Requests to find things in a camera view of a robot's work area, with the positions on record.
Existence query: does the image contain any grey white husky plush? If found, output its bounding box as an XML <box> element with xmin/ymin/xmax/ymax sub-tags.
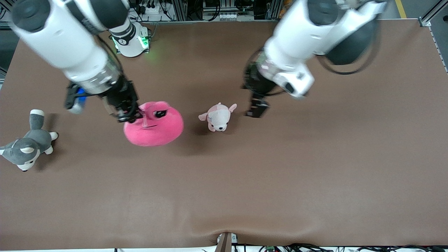
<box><xmin>0</xmin><ymin>109</ymin><xmax>58</xmax><ymax>172</ymax></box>

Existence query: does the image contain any white terminal strip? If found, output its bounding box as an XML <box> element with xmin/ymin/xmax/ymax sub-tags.
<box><xmin>218</xmin><ymin>12</ymin><xmax>255</xmax><ymax>21</ymax></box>

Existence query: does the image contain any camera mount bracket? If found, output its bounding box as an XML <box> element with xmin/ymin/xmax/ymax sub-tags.
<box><xmin>215</xmin><ymin>232</ymin><xmax>239</xmax><ymax>252</ymax></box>

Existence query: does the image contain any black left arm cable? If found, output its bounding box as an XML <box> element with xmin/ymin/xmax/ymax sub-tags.
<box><xmin>317</xmin><ymin>52</ymin><xmax>381</xmax><ymax>76</ymax></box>

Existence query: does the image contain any black floor cable bundle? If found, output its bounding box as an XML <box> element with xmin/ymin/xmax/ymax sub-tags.
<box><xmin>258</xmin><ymin>243</ymin><xmax>448</xmax><ymax>252</ymax></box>

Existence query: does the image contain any white power strip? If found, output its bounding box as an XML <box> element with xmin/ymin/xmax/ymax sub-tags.
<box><xmin>131</xmin><ymin>0</ymin><xmax>166</xmax><ymax>15</ymax></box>

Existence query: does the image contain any hot pink round plush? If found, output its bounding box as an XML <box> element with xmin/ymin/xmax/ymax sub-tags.
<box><xmin>123</xmin><ymin>101</ymin><xmax>184</xmax><ymax>147</ymax></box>

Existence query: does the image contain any pale pink dog plush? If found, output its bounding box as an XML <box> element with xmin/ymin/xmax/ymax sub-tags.
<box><xmin>198</xmin><ymin>102</ymin><xmax>238</xmax><ymax>132</ymax></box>

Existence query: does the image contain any aluminium frame post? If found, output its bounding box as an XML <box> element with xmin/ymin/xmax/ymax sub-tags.
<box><xmin>168</xmin><ymin>0</ymin><xmax>188</xmax><ymax>21</ymax></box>

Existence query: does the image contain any aluminium table edge rail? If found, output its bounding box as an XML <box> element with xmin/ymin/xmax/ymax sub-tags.
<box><xmin>149</xmin><ymin>19</ymin><xmax>280</xmax><ymax>26</ymax></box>

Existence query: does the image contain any aluminium corner profile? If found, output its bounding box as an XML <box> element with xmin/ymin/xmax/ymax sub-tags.
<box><xmin>418</xmin><ymin>0</ymin><xmax>448</xmax><ymax>27</ymax></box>

